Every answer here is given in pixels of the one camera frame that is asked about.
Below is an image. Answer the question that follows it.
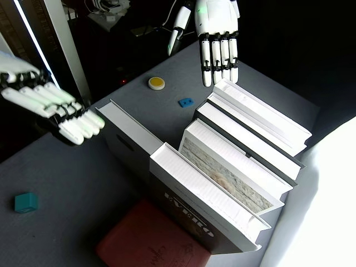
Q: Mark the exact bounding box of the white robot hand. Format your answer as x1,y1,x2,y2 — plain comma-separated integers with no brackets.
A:
166,0,240,87
0,51,106,146

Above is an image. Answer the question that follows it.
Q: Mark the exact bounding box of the white book with oval mark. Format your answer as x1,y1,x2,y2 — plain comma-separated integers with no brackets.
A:
95,99,165,192

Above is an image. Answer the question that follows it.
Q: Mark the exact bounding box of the white light strip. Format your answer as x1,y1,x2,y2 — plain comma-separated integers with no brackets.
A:
13,0,61,88

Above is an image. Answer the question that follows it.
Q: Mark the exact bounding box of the grey flat device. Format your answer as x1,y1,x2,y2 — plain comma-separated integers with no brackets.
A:
130,24,154,38

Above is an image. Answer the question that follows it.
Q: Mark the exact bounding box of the yellow round disc white rim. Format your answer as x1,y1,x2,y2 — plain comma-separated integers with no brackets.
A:
147,77,166,91

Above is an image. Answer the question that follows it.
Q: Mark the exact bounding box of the white hardcover book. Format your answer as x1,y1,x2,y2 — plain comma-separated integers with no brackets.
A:
207,91,308,157
213,77,313,145

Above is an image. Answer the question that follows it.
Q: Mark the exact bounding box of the grey table cloth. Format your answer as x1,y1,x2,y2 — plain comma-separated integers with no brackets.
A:
0,41,356,267

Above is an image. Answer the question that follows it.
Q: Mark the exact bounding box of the dark grey cover book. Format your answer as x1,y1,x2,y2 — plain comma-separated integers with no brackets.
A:
194,100,306,186

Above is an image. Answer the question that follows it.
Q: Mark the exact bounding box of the teal cube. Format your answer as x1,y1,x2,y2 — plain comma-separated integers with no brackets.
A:
14,191,39,214

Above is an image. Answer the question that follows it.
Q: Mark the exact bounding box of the book with photo cover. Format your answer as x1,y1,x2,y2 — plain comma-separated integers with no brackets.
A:
177,118,295,217

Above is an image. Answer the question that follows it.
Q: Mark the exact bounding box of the red flat book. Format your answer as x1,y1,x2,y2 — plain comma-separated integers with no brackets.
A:
96,197,212,267

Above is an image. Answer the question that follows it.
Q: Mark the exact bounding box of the thin white cable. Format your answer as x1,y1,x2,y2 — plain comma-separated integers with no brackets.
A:
161,0,177,28

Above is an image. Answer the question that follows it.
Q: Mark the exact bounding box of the white post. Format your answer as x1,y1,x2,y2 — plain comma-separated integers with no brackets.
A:
43,0,93,106

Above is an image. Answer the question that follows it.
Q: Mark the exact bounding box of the white cable bundle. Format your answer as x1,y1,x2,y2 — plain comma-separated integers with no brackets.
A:
88,0,131,13

